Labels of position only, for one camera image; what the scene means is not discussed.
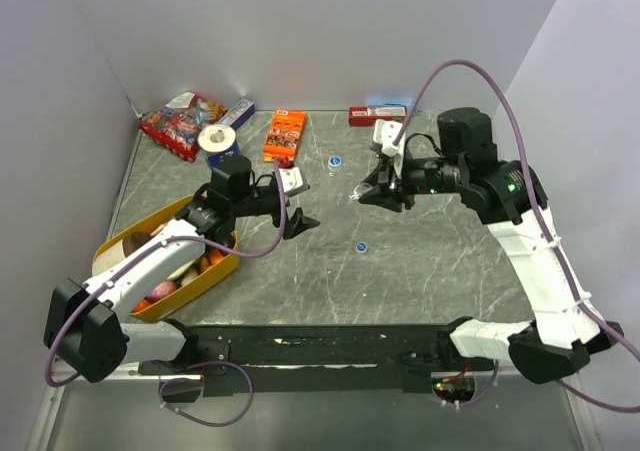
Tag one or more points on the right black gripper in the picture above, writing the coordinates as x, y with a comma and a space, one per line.
388, 189

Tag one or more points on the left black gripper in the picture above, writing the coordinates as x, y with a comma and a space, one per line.
297, 223

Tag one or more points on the clear plastic bottle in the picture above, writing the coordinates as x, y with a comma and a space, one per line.
359, 191
335, 171

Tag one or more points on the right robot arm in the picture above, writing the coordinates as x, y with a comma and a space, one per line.
563, 334

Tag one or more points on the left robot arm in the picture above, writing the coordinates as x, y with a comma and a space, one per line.
86, 324

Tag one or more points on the yellow oval basket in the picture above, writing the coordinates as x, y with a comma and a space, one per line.
203, 274

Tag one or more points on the red flat box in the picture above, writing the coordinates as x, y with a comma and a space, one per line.
367, 115

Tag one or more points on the orange snack box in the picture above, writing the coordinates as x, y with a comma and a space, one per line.
284, 135

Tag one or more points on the blue packet behind box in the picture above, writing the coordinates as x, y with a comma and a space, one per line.
386, 102

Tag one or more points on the toilet paper roll blue wrap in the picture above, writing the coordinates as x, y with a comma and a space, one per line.
217, 141

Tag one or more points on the purple onion toy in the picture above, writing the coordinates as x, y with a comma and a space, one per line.
161, 291

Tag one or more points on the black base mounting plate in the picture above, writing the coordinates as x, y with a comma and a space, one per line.
298, 358

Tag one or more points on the red snack bag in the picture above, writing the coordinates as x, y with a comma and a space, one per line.
177, 124

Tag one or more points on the brown mushroom toy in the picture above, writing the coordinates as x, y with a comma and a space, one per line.
134, 241

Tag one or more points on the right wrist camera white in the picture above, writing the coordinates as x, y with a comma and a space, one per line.
385, 133

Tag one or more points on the aluminium rail frame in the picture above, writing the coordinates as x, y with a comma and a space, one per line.
124, 413

